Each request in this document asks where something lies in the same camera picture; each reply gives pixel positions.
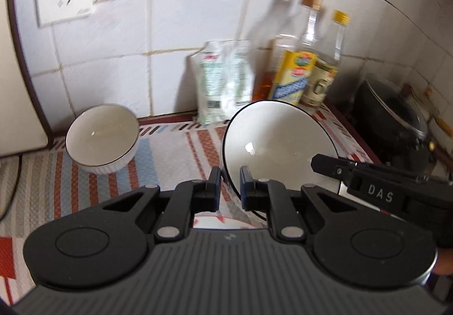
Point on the bottle with yellow blue label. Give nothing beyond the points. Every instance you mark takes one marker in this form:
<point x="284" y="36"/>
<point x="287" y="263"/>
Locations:
<point x="295" y="78"/>

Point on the white board brown edge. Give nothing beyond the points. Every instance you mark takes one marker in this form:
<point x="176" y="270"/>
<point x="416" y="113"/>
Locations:
<point x="17" y="71"/>

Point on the white green seasoning packet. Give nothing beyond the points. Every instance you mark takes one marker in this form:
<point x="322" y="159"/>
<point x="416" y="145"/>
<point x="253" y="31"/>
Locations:
<point x="240" y="74"/>
<point x="211" y="81"/>

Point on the yellow cap bottle green label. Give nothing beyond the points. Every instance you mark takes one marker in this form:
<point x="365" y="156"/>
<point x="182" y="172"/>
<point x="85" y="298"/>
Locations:
<point x="324" y="74"/>

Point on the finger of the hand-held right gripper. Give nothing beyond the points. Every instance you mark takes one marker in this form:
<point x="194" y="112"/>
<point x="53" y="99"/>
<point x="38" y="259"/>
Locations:
<point x="331" y="165"/>

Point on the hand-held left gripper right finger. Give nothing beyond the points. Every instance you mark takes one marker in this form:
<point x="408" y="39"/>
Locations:
<point x="246" y="187"/>

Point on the person's right hand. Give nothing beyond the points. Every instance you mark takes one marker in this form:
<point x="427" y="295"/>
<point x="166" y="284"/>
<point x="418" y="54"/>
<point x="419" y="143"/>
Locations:
<point x="443" y="264"/>

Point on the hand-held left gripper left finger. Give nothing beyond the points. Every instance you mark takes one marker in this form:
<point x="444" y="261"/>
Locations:
<point x="214" y="187"/>

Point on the clear bottle with amber liquid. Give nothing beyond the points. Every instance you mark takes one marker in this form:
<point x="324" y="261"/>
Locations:
<point x="270" y="63"/>

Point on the black wok with lid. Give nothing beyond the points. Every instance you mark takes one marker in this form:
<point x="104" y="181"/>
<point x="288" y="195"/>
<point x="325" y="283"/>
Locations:
<point x="396" y="117"/>

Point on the striped table mat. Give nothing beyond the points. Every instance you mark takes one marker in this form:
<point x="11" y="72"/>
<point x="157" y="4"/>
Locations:
<point x="70" y="191"/>

